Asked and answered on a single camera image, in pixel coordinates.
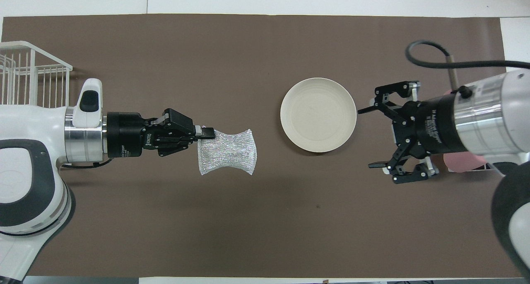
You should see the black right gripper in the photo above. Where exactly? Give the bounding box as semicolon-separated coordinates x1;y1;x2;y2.
358;81;460;184

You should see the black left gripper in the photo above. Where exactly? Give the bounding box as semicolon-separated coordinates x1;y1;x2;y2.
107;108;216;158

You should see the silver mesh sponge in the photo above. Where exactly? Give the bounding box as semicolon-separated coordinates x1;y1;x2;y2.
196;128;258;176

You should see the cream round plate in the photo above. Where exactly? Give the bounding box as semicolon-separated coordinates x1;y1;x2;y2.
280;77;357;153

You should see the brown table mat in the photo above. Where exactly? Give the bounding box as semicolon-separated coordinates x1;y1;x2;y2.
0;14;523;279

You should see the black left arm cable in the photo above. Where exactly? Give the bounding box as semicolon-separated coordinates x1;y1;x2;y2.
62;158;113;169

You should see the white wire dish rack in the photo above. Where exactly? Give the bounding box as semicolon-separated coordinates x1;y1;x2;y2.
0;41;73;109

